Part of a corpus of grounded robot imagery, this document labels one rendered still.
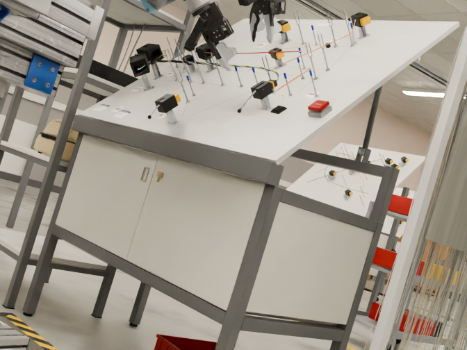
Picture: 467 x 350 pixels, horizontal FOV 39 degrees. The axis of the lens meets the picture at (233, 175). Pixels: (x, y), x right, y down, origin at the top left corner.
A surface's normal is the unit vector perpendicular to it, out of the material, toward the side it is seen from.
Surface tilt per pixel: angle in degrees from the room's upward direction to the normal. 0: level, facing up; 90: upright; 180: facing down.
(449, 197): 90
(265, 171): 90
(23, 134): 90
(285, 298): 90
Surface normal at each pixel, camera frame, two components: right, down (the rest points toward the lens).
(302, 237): 0.66, 0.18
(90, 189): -0.69, -0.23
